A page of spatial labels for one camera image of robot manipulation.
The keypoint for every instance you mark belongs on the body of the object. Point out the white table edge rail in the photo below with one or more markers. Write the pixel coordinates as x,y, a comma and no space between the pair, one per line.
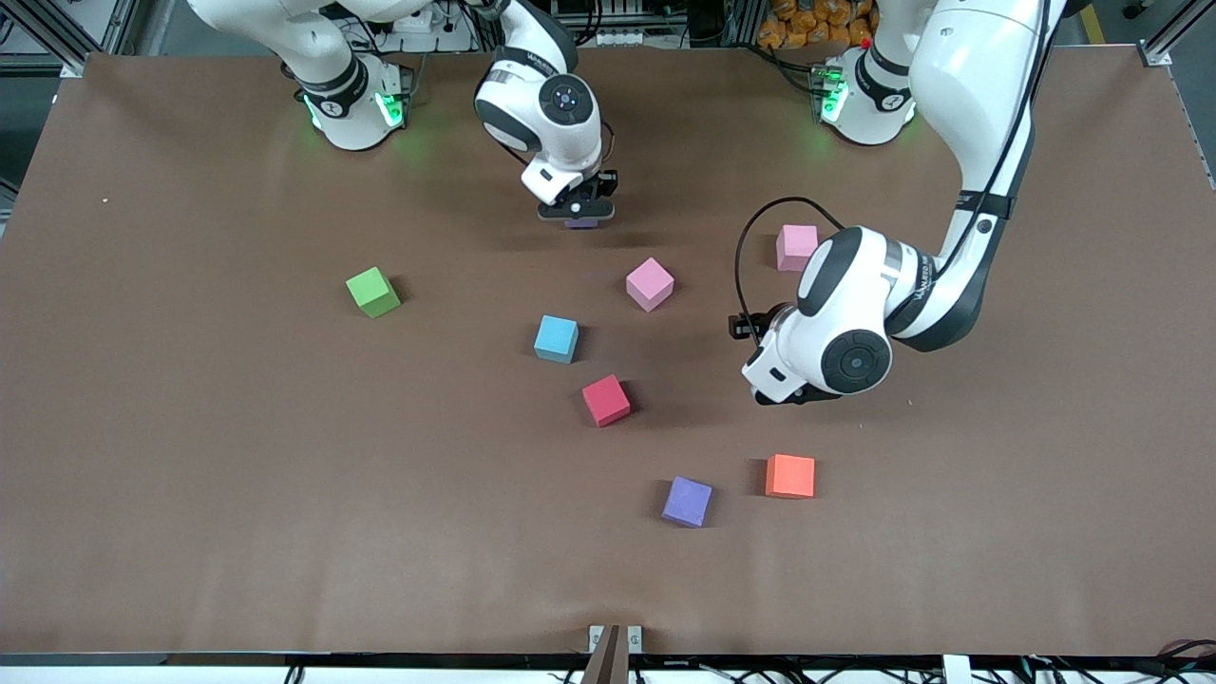
190,676

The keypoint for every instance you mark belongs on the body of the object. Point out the dark purple foam block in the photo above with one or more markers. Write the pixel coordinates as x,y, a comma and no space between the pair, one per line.
581,224

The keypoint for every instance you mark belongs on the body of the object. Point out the bag of orange objects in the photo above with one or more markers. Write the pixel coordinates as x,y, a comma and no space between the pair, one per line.
807,24

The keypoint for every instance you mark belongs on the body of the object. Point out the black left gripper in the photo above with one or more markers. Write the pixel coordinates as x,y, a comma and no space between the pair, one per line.
744,326

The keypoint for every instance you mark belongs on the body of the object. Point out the light purple foam block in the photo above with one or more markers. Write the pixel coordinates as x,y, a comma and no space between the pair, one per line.
687,501

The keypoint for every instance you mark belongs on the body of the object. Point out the table cover sheet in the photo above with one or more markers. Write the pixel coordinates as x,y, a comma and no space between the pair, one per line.
380,522

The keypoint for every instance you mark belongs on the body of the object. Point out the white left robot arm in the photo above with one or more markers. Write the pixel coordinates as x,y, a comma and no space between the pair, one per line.
978,76

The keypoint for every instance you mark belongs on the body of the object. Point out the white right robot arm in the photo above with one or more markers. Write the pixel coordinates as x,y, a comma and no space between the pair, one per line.
579,142

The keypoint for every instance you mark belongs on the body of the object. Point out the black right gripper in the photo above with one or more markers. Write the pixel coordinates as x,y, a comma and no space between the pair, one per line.
602,184

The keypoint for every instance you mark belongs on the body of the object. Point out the pink foam block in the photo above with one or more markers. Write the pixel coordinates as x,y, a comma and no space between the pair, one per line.
790,245
650,284

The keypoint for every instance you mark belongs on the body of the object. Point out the white socket strip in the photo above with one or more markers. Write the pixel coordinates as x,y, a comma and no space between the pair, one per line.
603,38
413,19

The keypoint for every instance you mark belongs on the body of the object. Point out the orange foam block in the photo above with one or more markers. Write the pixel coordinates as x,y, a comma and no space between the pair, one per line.
790,476

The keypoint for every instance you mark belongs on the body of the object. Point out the aluminium frame profile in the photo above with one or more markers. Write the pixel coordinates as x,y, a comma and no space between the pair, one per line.
1178,28
74,63

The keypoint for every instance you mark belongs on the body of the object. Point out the blue foam block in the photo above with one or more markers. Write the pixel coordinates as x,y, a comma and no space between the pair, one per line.
556,339

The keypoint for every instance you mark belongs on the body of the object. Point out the green foam block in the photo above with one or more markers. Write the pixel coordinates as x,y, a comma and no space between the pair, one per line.
372,293

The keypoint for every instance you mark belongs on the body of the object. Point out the red foam block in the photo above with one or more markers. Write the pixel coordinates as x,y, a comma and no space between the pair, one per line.
606,400

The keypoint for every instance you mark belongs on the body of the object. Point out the metal bracket with brown strip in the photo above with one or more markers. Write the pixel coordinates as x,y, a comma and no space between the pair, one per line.
613,646

